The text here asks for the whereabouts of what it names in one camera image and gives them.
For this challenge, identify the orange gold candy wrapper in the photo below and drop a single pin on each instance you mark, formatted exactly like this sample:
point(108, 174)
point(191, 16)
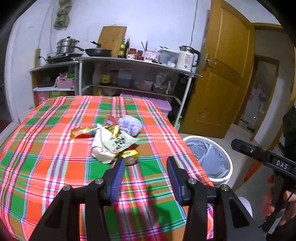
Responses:
point(91, 131)

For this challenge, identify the pink plastic basket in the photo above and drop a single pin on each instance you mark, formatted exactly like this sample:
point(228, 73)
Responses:
point(65, 83)

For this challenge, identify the steel steamer pot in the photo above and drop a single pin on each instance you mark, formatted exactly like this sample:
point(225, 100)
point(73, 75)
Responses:
point(67, 45)

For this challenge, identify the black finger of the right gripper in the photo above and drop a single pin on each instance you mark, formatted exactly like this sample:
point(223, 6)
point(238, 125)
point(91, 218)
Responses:
point(285, 167)

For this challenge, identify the yellow small packet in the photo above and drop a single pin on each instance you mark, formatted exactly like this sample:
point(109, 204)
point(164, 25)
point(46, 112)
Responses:
point(130, 157)

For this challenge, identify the black frying pan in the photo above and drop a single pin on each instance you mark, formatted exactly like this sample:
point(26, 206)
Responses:
point(98, 51)

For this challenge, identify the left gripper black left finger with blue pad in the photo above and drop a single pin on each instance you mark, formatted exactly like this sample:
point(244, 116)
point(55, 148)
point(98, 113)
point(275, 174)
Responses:
point(60, 221)

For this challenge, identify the red lid jar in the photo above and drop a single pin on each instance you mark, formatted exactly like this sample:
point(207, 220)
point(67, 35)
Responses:
point(132, 54)

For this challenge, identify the purple crumpled tissue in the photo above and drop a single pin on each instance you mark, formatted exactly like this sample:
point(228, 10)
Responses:
point(130, 125)

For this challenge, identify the green oil bottle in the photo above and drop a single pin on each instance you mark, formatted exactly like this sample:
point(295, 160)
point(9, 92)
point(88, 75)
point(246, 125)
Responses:
point(121, 52)

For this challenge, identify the wooden side cabinet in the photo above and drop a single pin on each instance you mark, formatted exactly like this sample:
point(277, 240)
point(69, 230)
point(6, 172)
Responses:
point(44, 80)

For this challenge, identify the plaid tablecloth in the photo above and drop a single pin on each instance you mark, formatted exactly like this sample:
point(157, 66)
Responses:
point(40, 158)

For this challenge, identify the wooden cutting board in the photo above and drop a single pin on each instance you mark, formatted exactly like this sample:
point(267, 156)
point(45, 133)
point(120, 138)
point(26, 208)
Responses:
point(111, 38)

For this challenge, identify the white trash bin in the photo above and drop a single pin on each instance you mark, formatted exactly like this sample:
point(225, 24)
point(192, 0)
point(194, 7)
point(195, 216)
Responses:
point(214, 160)

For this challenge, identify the yellow wooden door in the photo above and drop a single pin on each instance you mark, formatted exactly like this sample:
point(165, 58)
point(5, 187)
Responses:
point(226, 68)

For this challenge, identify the white electric kettle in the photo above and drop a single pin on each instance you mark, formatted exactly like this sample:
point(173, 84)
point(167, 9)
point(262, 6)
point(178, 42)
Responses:
point(188, 58)

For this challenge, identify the hanging green cloth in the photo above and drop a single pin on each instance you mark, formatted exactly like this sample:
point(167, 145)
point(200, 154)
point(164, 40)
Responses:
point(62, 19)

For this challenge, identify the black induction cooker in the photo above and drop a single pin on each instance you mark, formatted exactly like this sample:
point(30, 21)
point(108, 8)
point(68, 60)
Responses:
point(60, 57)

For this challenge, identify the pink utensil holder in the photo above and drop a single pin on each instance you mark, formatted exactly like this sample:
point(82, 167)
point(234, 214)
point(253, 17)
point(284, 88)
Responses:
point(150, 56)

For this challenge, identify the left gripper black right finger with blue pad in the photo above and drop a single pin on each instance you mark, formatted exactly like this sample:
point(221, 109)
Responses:
point(232, 221)

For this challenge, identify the metal kitchen shelf rack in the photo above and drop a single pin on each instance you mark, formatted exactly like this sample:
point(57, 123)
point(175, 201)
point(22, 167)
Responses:
point(109, 75)

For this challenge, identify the dark sauce bottle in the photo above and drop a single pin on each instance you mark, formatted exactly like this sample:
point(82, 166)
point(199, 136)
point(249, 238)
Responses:
point(127, 46)

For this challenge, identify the cream crumpled bag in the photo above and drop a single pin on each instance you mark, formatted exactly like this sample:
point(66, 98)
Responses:
point(98, 149)

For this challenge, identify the white printed snack bag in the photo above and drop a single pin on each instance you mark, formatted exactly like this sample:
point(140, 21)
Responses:
point(119, 144)

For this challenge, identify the clear plastic container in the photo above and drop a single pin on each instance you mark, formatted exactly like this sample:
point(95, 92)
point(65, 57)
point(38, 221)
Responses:
point(168, 57)

